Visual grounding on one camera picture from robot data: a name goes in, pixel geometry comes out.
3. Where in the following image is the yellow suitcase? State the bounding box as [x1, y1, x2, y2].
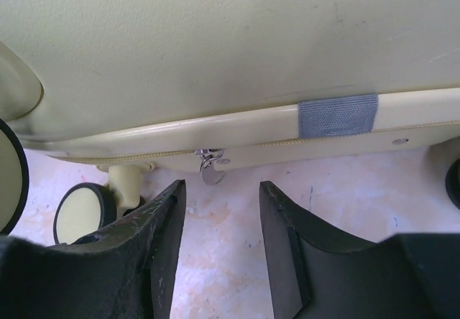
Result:
[0, 0, 460, 245]

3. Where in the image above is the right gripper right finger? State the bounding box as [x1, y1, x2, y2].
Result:
[259, 181, 459, 318]

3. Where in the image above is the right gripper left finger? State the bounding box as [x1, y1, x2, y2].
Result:
[1, 180, 186, 318]

